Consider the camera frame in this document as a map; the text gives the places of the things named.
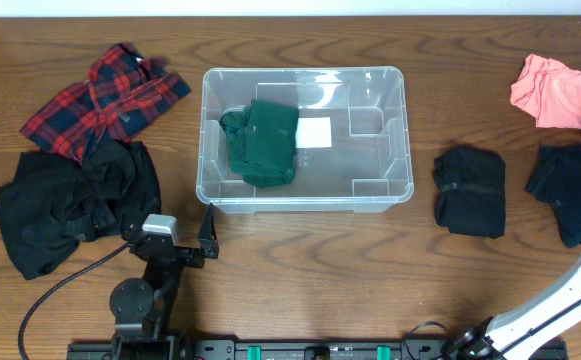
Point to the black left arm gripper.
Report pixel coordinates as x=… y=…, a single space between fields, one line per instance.
x=179 y=253

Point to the pink garment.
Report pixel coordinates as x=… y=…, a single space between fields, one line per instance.
x=549 y=91

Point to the navy blue garment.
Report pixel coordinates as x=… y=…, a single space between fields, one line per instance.
x=556 y=181

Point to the dark green garment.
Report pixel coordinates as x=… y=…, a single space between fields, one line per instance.
x=261 y=142

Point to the black banded garment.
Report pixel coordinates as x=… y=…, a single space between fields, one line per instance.
x=471 y=185

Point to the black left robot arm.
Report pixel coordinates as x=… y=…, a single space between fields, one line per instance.
x=142 y=306

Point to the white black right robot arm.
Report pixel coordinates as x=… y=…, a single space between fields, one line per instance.
x=529 y=331

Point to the clear plastic storage container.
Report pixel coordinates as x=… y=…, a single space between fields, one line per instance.
x=353 y=151

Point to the white label in container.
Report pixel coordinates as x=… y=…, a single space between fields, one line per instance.
x=313 y=133

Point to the black crumpled garment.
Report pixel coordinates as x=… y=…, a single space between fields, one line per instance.
x=54 y=204

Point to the red plaid flannel shirt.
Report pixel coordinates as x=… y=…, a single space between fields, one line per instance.
x=123 y=94

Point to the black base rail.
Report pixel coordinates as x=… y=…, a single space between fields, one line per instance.
x=230 y=350

